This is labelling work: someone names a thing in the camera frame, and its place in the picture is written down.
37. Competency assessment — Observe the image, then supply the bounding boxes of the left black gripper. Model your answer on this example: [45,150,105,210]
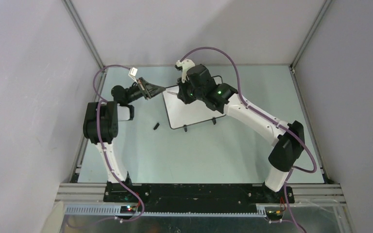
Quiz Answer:
[126,78,165,104]

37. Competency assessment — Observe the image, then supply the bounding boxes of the black marker cap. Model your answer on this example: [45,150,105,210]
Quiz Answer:
[153,122,160,131]

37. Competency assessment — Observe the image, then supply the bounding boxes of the black framed whiteboard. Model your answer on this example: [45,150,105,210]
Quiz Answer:
[162,85,225,130]

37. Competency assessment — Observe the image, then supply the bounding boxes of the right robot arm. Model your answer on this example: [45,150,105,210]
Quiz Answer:
[175,60,305,203]

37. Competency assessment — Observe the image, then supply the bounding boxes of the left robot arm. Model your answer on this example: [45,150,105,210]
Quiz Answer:
[83,78,166,202]

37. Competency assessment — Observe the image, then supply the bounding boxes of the right whiteboard foot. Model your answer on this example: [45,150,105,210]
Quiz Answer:
[211,117,217,125]

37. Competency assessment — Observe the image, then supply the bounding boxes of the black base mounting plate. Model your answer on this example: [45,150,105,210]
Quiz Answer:
[103,183,295,214]

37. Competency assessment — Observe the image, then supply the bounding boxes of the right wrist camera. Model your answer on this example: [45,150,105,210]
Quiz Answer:
[175,59,196,83]

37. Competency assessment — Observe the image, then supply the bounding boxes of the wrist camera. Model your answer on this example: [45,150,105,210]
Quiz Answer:
[128,67,138,80]
[175,59,196,83]

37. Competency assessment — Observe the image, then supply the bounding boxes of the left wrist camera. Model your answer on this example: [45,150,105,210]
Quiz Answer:
[128,67,138,80]

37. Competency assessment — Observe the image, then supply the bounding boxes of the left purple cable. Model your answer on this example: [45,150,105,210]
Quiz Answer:
[92,64,145,224]

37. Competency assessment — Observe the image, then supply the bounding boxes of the aluminium frame rail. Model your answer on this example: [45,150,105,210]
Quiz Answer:
[55,183,346,218]

